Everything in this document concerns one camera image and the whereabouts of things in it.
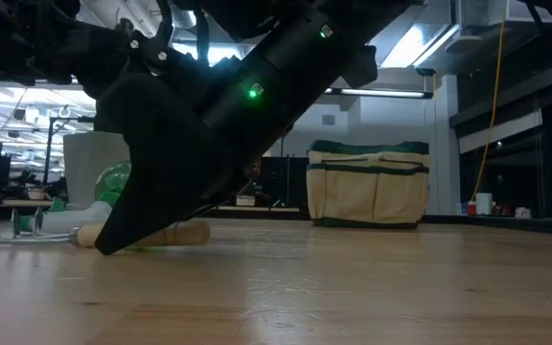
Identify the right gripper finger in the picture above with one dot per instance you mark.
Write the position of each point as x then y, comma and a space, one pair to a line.
161, 191

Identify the green plastic spray bottle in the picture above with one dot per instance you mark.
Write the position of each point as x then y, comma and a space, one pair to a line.
110, 184

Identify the cream canvas gardening bag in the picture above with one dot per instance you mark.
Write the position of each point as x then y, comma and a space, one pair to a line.
367, 191

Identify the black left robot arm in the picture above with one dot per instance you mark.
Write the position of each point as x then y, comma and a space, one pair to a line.
12, 38

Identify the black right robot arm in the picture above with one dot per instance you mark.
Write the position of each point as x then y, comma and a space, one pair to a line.
305, 57

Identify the white plant pot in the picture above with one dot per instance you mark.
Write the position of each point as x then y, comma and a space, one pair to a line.
89, 163

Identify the small white planter box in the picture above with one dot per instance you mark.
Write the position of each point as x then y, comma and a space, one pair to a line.
246, 200

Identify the black partition screen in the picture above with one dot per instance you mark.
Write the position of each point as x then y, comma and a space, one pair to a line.
290, 182

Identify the wooden background desk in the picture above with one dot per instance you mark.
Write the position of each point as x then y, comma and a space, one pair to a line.
12, 202

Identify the long ceiling light strip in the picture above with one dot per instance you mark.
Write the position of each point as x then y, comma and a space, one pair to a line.
381, 92

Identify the small red container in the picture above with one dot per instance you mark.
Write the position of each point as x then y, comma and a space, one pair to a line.
471, 208

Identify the white round container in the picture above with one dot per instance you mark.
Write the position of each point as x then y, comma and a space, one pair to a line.
484, 203

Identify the black metal stand frame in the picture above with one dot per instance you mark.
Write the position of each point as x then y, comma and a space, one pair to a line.
48, 148

